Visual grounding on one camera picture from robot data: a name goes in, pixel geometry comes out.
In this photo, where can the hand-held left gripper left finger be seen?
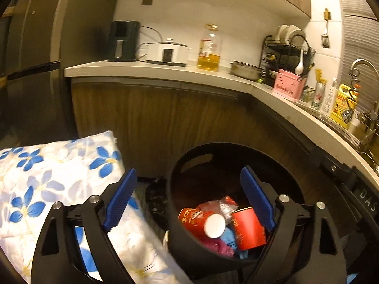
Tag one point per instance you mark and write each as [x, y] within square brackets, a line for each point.
[118, 201]

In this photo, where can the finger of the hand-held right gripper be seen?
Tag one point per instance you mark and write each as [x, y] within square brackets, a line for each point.
[340, 171]

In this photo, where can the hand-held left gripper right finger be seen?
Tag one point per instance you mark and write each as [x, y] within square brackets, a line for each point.
[257, 198]

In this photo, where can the red white wrapper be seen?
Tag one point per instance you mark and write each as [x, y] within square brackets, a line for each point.
[228, 202]

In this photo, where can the plain red paper cup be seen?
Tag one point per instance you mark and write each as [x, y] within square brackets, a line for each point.
[245, 230]

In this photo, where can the large blue plastic bag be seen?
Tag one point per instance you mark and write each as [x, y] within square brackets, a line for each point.
[229, 238]

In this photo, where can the pink plastic bag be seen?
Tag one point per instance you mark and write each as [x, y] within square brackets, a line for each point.
[216, 245]

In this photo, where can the printed red paper cup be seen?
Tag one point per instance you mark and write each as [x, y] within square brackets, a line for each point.
[192, 217]

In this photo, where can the black trash bin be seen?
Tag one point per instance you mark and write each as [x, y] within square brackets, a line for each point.
[189, 251]

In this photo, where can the blue floral tablecloth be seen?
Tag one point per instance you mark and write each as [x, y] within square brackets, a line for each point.
[59, 183]

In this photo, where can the yellow detergent bottle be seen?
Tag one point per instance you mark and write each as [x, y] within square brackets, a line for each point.
[340, 106]

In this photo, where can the white bottle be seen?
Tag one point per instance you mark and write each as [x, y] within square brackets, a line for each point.
[328, 100]

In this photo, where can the silver drink can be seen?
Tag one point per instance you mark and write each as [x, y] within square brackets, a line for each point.
[317, 96]

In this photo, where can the wooden base cabinet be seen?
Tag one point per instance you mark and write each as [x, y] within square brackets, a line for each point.
[148, 115]

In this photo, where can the yellow flower sprig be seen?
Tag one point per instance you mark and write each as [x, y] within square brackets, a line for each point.
[320, 75]

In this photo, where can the pink utensil holder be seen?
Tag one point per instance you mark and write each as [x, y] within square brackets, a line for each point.
[288, 85]

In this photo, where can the white ladle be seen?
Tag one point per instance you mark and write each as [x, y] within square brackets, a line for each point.
[299, 65]

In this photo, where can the steel basin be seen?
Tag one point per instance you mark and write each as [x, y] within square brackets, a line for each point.
[245, 71]

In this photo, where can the black dish rack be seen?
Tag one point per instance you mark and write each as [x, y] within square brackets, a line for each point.
[281, 56]

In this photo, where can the hanging metal spatula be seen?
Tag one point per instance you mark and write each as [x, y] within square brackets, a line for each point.
[325, 40]

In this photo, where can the beige kitchen countertop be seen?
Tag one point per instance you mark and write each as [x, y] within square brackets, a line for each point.
[148, 71]

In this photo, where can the white plate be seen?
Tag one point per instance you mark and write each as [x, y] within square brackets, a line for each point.
[284, 32]
[277, 34]
[296, 32]

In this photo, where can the cooking oil bottle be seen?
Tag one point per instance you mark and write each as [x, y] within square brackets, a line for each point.
[209, 56]

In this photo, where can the window blind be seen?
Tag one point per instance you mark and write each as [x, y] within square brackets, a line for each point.
[361, 20]

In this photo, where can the white electric cooker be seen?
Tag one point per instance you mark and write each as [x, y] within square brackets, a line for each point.
[167, 53]

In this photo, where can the dark steel refrigerator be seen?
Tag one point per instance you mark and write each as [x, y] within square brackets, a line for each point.
[35, 65]

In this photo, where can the black air fryer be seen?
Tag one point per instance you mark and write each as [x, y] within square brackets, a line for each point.
[123, 41]

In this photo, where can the dark wall switch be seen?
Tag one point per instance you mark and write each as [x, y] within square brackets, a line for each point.
[147, 1]

